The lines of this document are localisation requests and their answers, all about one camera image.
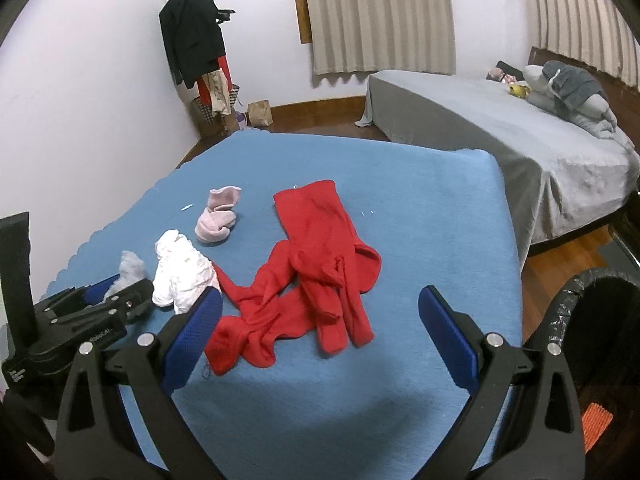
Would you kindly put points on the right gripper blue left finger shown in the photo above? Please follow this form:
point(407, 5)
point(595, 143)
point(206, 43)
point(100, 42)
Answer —
point(95, 438)

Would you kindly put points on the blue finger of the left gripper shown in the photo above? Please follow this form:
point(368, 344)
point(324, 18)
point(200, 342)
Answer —
point(132, 304)
point(96, 292)

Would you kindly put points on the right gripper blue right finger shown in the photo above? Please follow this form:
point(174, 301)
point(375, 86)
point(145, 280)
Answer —
point(522, 418)

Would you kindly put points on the grey tissue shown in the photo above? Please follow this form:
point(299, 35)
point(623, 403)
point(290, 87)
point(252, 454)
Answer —
point(131, 270)

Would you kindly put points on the orange mesh sponge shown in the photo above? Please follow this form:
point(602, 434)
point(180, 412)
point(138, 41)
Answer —
point(595, 421)

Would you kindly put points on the red glove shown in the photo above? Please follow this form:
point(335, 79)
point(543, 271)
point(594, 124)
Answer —
point(334, 266)
point(271, 308)

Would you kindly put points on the black lined trash bin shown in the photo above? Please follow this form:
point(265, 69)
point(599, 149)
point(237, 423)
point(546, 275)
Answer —
point(594, 318)

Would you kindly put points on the pink baby socks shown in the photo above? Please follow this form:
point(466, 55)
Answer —
point(218, 218)

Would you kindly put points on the wicker laundry basket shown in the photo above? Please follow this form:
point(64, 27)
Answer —
point(205, 113)

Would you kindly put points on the blue table cloth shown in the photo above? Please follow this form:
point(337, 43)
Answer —
point(320, 367)

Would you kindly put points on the wooden coat rack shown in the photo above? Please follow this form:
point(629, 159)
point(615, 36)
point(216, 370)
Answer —
point(197, 58)

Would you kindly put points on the black metal chair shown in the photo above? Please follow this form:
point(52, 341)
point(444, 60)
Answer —
point(622, 252)

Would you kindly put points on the brown paper bag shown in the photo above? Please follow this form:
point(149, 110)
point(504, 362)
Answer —
point(259, 114)

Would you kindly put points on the beige hanging garment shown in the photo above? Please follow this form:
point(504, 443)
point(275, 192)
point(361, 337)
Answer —
point(217, 88)

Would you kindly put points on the bed with grey sheet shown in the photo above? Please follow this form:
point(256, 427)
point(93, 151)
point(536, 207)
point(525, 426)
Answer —
point(558, 177)

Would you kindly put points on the red hanging garment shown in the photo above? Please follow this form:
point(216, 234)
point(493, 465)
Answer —
point(223, 64)

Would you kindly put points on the black hanging jacket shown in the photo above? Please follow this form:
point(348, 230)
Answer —
point(192, 37)

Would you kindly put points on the yellow plush toy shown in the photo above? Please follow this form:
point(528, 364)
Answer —
point(521, 91)

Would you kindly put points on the grey folded blankets pile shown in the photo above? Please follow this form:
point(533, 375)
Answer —
point(572, 94)

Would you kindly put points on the pink plush toy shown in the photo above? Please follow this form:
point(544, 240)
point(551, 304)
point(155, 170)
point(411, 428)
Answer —
point(497, 74)

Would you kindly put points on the left beige curtain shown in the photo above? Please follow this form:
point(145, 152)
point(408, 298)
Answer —
point(363, 36)

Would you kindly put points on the beige curtain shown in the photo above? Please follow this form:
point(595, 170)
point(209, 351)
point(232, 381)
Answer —
point(590, 31)
point(363, 36)

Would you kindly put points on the right beige curtain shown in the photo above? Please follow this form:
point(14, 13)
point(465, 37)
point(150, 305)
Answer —
point(590, 31)

